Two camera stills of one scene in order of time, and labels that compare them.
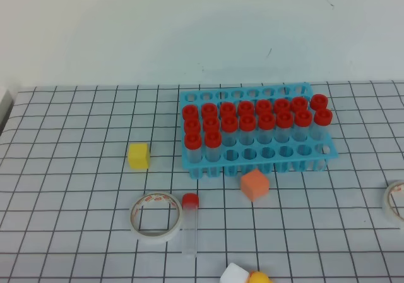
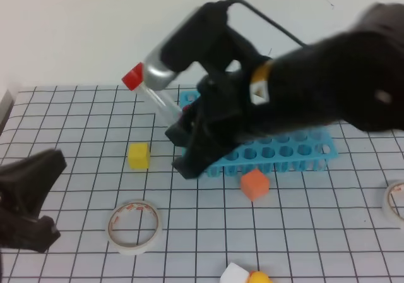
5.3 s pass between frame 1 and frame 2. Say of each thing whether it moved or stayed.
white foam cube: stayed
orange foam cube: stayed
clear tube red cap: moved
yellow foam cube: stayed
